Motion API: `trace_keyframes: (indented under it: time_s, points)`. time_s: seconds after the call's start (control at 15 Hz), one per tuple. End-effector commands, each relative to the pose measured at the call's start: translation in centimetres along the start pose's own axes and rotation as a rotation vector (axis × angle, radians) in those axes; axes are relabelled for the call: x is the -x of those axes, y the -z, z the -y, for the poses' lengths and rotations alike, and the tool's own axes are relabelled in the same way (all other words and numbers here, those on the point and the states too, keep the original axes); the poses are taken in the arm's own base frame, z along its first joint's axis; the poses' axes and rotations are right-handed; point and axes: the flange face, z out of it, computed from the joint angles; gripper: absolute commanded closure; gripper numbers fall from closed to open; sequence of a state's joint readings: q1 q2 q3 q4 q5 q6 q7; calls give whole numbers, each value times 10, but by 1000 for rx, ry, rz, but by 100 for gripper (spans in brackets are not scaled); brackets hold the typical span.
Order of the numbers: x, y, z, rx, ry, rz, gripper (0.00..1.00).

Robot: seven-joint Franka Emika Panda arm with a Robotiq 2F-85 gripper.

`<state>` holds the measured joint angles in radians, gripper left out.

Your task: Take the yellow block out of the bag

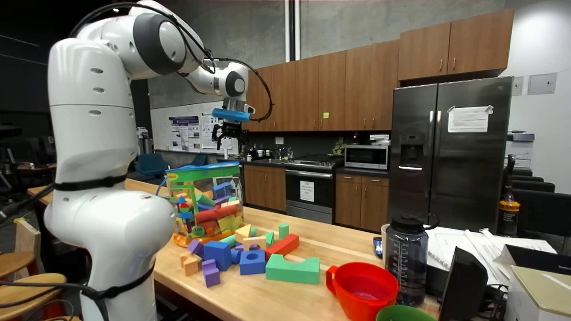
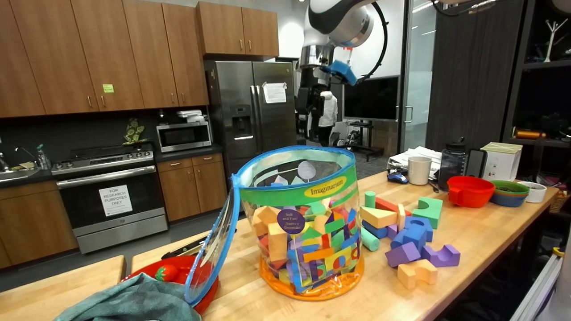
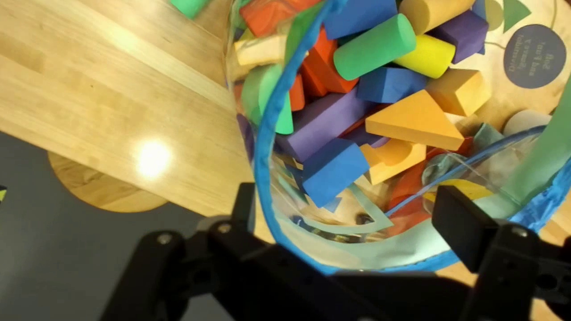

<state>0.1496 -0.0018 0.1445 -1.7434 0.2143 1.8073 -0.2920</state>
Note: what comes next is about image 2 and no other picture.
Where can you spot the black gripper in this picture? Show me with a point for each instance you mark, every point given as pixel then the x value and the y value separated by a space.
pixel 313 81

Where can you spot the red foam block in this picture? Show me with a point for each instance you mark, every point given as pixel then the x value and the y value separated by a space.
pixel 386 204

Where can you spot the yellow wedge foam block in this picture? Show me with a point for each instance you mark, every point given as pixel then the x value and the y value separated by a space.
pixel 379 217

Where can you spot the small light green block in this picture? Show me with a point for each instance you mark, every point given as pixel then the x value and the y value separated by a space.
pixel 370 240

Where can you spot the green arch foam block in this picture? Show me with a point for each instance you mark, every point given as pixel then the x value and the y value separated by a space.
pixel 429 210

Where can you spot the blue arch foam block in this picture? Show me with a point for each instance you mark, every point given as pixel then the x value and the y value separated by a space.
pixel 413 231

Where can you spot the blue-rimmed clear bag lid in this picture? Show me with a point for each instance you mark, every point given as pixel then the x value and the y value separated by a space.
pixel 215 242

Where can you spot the tan foam block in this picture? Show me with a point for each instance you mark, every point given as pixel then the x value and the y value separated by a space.
pixel 407 278
pixel 425 272

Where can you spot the purple arch foam block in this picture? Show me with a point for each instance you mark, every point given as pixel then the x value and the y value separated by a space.
pixel 443 258

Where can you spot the white paper on refrigerator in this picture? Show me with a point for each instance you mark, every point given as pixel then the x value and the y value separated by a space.
pixel 273 94

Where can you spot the black screen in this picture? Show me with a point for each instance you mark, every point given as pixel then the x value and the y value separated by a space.
pixel 372 99

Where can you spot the stainless steel refrigerator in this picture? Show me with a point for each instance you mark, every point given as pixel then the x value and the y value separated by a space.
pixel 250 117

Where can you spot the glass door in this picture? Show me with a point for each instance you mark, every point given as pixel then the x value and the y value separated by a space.
pixel 420 72

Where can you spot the folded white towels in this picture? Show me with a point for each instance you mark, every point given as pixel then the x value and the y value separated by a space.
pixel 191 117

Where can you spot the small black device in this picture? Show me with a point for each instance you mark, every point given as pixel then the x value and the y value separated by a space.
pixel 397 176

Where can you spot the green foam cylinder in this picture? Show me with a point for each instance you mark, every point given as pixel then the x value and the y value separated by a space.
pixel 370 201

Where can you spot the stack of white papers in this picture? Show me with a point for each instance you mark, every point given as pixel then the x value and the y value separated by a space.
pixel 423 155

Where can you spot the white cup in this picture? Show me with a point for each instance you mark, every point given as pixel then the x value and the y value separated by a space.
pixel 420 172

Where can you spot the stainless microwave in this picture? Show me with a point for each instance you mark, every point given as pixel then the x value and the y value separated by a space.
pixel 182 138

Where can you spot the wooden base cabinet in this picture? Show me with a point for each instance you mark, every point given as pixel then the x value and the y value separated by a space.
pixel 33 224
pixel 191 187

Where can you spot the tan foam cylinder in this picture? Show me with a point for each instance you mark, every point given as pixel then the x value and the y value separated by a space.
pixel 400 215

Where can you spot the black box device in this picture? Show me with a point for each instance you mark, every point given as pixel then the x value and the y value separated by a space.
pixel 455 171

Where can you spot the green potted plant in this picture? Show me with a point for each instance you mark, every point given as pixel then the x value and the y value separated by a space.
pixel 134 133

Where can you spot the red plastic bowl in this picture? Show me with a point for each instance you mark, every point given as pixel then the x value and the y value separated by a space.
pixel 179 270
pixel 470 192

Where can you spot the green sticky note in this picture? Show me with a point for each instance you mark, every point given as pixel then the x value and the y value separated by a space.
pixel 108 89

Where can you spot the white box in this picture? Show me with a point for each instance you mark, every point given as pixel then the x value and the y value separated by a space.
pixel 500 162

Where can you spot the green plastic bowl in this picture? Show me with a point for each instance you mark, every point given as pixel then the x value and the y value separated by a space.
pixel 511 188

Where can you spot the blue plastic bowl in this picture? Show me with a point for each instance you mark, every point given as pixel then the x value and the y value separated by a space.
pixel 507 203

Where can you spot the dark shelving unit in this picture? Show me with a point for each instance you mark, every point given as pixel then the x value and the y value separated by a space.
pixel 541 101

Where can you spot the white paper on oven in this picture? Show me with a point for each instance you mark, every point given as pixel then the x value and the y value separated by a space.
pixel 115 201

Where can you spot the stainless oven range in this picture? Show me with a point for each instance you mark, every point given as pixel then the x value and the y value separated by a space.
pixel 109 199

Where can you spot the white plastic bowl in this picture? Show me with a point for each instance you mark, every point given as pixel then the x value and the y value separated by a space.
pixel 536 192

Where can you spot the clear spray bottle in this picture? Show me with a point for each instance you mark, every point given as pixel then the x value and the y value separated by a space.
pixel 43 158

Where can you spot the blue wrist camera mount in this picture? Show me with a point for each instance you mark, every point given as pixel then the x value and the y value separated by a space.
pixel 343 72

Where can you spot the small wooden wall cabinet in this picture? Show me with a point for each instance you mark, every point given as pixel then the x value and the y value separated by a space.
pixel 238 30

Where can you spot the wide wooden wall cabinets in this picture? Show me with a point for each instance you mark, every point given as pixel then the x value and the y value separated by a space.
pixel 90 55

